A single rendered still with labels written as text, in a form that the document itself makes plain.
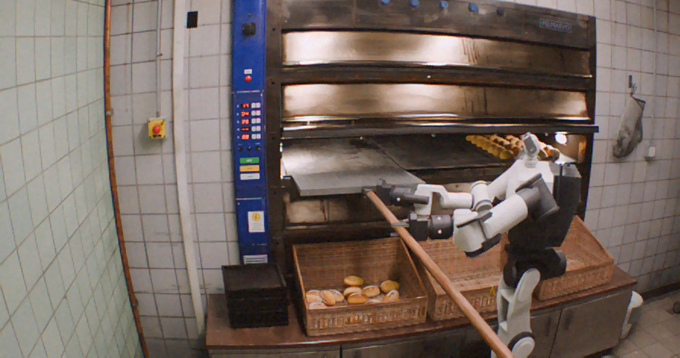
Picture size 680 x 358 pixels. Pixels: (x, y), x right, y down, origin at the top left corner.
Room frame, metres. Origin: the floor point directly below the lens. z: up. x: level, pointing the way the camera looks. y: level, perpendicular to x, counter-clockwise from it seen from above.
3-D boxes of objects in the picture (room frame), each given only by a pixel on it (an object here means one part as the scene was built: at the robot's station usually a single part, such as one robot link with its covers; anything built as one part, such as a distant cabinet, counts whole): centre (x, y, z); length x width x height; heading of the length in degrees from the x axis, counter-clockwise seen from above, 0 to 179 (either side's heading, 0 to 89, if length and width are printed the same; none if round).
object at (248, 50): (3.36, 0.58, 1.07); 1.93 x 0.16 x 2.15; 10
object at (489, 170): (2.65, -0.61, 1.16); 1.80 x 0.06 x 0.04; 100
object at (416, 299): (2.26, -0.08, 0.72); 0.56 x 0.49 x 0.28; 101
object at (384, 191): (2.13, -0.21, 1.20); 0.12 x 0.10 x 0.13; 66
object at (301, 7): (2.65, -0.61, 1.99); 1.80 x 0.08 x 0.21; 100
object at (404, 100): (2.63, -0.61, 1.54); 1.79 x 0.11 x 0.19; 100
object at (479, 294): (2.37, -0.67, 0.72); 0.56 x 0.49 x 0.28; 99
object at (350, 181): (2.42, -0.07, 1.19); 0.55 x 0.36 x 0.03; 101
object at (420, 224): (1.74, -0.29, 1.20); 0.12 x 0.10 x 0.13; 94
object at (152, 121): (2.33, 0.86, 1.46); 0.10 x 0.07 x 0.10; 100
